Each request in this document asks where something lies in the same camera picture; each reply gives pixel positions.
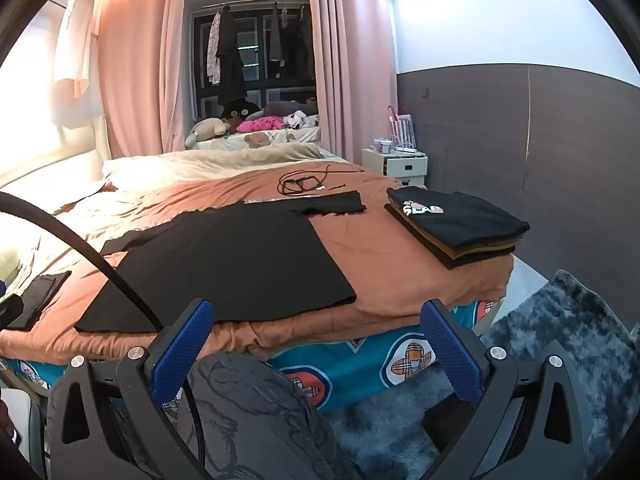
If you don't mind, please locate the person's leg in patterned pants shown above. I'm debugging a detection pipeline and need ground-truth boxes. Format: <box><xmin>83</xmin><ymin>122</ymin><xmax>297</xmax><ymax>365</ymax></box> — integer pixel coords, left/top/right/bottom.
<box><xmin>175</xmin><ymin>352</ymin><xmax>363</xmax><ymax>480</ymax></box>

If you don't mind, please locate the blue printed bed sheet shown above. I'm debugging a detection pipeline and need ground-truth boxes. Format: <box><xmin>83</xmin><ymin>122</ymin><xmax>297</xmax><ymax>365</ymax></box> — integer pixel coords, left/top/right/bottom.
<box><xmin>0</xmin><ymin>300</ymin><xmax>506</xmax><ymax>411</ymax></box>

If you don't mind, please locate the black hanging coat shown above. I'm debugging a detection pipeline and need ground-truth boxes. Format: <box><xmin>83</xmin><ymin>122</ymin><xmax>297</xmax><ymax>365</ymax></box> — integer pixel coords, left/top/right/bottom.
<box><xmin>215</xmin><ymin>5</ymin><xmax>249</xmax><ymax>107</ymax></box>

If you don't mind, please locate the grey-blue shaggy rug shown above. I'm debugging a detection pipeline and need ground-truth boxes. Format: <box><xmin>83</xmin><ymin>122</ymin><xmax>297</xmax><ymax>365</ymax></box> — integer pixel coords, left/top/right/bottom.
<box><xmin>320</xmin><ymin>269</ymin><xmax>636</xmax><ymax>480</ymax></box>

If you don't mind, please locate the white hanging shirt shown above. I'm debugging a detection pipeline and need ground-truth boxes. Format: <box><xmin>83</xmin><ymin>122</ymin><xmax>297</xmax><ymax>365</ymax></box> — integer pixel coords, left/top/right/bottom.
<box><xmin>51</xmin><ymin>0</ymin><xmax>97</xmax><ymax>100</ymax></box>

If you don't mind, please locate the black cable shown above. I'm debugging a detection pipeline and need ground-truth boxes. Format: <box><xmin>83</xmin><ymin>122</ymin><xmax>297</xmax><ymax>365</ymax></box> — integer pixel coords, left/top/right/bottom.
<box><xmin>0</xmin><ymin>190</ymin><xmax>166</xmax><ymax>333</ymax></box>

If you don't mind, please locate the cream plush toy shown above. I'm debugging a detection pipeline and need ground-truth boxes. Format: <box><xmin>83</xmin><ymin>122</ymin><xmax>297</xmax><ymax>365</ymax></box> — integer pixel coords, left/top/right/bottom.
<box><xmin>185</xmin><ymin>117</ymin><xmax>232</xmax><ymax>149</ymax></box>

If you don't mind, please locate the brown fleece blanket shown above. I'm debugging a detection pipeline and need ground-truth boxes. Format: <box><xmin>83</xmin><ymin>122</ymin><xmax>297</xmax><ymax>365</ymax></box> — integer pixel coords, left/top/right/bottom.
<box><xmin>0</xmin><ymin>162</ymin><xmax>516</xmax><ymax>366</ymax></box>

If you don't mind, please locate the small black folded cloth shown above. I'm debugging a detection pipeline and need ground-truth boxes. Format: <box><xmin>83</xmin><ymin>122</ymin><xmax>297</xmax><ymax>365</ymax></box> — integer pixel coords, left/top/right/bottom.
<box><xmin>0</xmin><ymin>270</ymin><xmax>72</xmax><ymax>332</ymax></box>

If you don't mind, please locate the white and black plush toy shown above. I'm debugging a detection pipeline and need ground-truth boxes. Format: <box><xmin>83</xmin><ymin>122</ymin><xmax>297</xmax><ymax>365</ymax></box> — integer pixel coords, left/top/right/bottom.
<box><xmin>283</xmin><ymin>109</ymin><xmax>321</xmax><ymax>129</ymax></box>

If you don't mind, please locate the dark hanging garment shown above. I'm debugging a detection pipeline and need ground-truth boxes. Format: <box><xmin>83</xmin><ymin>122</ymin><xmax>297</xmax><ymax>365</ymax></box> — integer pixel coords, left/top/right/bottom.
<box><xmin>289</xmin><ymin>5</ymin><xmax>317</xmax><ymax>92</ymax></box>
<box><xmin>267</xmin><ymin>2</ymin><xmax>287</xmax><ymax>79</ymax></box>

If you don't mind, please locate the black coiled cord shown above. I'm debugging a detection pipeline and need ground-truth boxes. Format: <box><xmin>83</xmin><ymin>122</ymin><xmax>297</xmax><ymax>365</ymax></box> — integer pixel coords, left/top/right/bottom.
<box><xmin>278</xmin><ymin>164</ymin><xmax>366</xmax><ymax>197</ymax></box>

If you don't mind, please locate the black garment with floral trim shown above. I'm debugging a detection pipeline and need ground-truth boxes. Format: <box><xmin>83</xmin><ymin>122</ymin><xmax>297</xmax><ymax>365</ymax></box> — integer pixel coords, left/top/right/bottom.
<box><xmin>74</xmin><ymin>190</ymin><xmax>368</xmax><ymax>335</ymax></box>

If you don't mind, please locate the striped gift bag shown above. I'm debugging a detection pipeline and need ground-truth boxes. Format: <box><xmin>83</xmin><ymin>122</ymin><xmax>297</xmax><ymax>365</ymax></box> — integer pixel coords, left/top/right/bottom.
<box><xmin>389</xmin><ymin>105</ymin><xmax>416</xmax><ymax>150</ymax></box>

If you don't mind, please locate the grey pillow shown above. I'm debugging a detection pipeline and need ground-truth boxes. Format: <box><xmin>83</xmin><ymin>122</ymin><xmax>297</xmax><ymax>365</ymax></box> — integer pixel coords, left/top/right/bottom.
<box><xmin>264</xmin><ymin>99</ymin><xmax>319</xmax><ymax>119</ymax></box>

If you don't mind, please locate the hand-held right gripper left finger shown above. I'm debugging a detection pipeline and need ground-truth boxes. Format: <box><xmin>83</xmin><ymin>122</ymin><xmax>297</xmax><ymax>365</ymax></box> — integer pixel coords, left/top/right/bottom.
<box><xmin>50</xmin><ymin>299</ymin><xmax>216</xmax><ymax>480</ymax></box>

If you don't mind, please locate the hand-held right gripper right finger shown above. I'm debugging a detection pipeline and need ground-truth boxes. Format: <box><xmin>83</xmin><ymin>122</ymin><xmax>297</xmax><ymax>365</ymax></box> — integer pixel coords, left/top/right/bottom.
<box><xmin>420</xmin><ymin>299</ymin><xmax>596</xmax><ymax>480</ymax></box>

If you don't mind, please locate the pink curtain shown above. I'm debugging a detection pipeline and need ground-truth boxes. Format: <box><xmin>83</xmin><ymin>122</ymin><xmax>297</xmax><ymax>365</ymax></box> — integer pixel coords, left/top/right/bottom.
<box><xmin>99</xmin><ymin>0</ymin><xmax>188</xmax><ymax>159</ymax></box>
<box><xmin>307</xmin><ymin>0</ymin><xmax>401</xmax><ymax>177</ymax></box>

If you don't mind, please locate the brown folded garment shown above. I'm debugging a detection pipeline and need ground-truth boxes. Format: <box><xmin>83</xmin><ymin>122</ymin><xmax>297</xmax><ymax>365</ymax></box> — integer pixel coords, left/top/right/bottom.
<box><xmin>385</xmin><ymin>204</ymin><xmax>522</xmax><ymax>262</ymax></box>

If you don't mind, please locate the pink cloth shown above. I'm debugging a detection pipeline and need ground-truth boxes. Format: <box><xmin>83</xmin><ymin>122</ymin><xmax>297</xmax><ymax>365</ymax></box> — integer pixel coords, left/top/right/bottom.
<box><xmin>237</xmin><ymin>115</ymin><xmax>286</xmax><ymax>134</ymax></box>

